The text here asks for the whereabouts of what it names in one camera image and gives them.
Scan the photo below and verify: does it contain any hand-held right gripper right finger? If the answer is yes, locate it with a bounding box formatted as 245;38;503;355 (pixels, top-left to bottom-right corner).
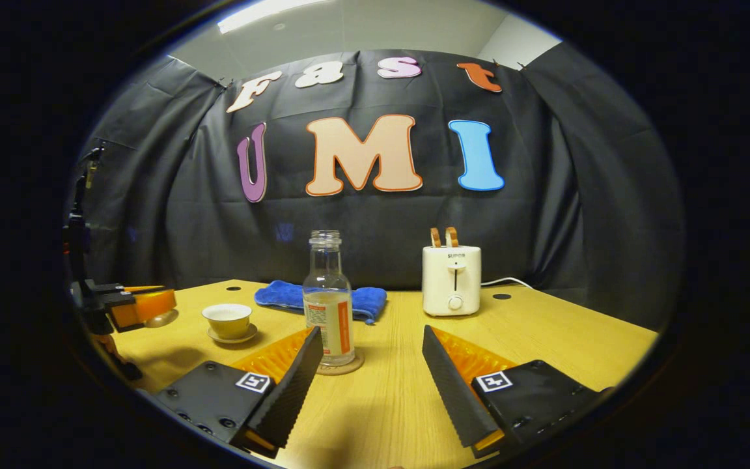
422;324;613;459

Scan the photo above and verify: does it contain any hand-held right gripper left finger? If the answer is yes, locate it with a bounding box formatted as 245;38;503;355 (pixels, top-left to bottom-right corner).
157;326;325;460

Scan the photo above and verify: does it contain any round wooden coaster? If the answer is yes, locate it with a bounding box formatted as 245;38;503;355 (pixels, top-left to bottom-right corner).
315;348;365;376

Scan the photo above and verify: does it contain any yellow teacup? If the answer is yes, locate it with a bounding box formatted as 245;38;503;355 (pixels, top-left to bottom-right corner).
202;304;253;340

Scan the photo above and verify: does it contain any clear glass water bottle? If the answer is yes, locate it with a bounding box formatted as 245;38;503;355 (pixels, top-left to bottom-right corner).
302;230;356;367

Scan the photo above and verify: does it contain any yellow saucer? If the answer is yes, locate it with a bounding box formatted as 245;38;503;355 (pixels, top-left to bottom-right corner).
206;324;258;345

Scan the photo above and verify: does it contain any blue towel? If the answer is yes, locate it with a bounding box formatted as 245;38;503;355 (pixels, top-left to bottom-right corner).
255;280;388;325

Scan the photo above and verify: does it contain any white toaster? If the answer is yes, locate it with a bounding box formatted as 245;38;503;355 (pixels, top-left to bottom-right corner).
422;245;482;317

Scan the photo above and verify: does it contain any black backdrop cloth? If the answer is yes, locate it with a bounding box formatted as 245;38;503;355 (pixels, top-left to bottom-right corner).
66;49;685;333

